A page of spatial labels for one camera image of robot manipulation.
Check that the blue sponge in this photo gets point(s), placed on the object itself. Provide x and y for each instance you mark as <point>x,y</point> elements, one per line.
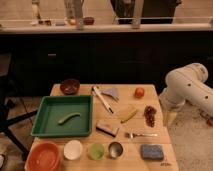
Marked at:
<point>152,152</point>

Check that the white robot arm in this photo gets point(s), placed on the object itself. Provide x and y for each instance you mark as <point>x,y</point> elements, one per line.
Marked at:
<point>187,84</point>

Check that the small metal cup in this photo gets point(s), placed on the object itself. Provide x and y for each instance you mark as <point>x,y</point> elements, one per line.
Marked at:
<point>115,150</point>

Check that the green plastic cup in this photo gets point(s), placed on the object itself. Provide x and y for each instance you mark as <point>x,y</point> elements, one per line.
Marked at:
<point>96,151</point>

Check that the white paper cup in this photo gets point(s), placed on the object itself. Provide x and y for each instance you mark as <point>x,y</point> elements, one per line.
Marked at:
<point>73,150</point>

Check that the orange tomato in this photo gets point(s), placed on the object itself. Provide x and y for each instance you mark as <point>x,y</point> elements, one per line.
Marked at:
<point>139,92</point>

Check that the dark red bowl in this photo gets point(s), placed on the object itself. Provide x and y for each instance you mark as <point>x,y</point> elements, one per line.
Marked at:
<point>70,86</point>

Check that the brown wooden block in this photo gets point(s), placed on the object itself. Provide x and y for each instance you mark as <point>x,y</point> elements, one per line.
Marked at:
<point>107,128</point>

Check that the red grape bunch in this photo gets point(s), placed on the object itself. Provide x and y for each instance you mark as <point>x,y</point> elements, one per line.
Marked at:
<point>149,114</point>

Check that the silver fork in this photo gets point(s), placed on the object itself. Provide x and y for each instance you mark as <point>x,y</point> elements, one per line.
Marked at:
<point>132,135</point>

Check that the green plastic tray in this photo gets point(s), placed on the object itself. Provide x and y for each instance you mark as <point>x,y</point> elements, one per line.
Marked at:
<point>53,108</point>

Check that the orange plastic bowl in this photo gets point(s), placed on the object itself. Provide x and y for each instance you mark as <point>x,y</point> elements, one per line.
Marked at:
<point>44,156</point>

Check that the black office chair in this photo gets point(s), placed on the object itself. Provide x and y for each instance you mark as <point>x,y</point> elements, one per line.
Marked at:
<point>5,106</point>

